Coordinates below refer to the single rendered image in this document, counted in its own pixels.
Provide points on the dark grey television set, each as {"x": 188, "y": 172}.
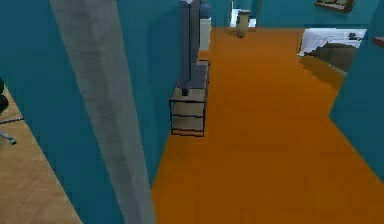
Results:
{"x": 190, "y": 43}

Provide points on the grey room door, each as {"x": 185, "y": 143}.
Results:
{"x": 106, "y": 100}

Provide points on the brown framed wall picture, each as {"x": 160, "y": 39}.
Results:
{"x": 335, "y": 4}

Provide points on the white cabinet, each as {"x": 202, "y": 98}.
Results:
{"x": 205, "y": 33}

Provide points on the white bed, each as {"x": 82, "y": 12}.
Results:
{"x": 328, "y": 41}

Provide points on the dark red wall shelf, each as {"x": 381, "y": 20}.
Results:
{"x": 378, "y": 40}

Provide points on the black frame shelf unit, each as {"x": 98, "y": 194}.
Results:
{"x": 188, "y": 110}

